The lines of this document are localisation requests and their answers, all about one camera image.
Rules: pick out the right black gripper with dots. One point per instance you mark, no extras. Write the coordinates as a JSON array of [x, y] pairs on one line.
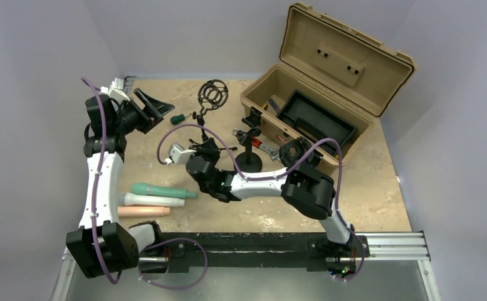
[[209, 147]]

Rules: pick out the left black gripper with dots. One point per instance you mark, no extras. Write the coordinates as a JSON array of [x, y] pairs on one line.
[[156, 108]]

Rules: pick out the round base clip stand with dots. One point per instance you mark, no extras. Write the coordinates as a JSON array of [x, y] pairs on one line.
[[248, 161]]

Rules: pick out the black tripod mic stand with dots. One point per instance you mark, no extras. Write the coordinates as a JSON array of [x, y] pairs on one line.
[[211, 96]]

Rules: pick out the green microphone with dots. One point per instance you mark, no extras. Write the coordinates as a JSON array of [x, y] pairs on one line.
[[169, 192]]

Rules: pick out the round base shock mount stand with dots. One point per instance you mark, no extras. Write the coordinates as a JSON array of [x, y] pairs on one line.
[[292, 151]]

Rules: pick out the white microphone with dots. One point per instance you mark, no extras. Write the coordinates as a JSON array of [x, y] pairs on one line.
[[130, 199]]

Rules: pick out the pink microphone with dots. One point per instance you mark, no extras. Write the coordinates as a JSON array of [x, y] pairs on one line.
[[143, 211]]

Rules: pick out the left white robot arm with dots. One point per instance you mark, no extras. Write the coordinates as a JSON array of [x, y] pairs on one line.
[[101, 245]]

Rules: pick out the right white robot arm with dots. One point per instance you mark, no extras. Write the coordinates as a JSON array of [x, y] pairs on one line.
[[311, 192]]

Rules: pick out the red adjustable wrench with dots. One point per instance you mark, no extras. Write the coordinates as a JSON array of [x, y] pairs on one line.
[[274, 154]]

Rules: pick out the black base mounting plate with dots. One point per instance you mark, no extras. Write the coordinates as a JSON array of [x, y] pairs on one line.
[[181, 251]]

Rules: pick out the tan plastic tool case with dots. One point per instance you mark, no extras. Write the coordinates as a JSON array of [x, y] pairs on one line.
[[339, 67]]

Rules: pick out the green handle screwdriver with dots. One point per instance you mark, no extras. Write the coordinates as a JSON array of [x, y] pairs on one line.
[[178, 119]]

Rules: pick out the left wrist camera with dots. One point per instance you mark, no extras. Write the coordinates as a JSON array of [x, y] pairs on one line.
[[116, 90]]

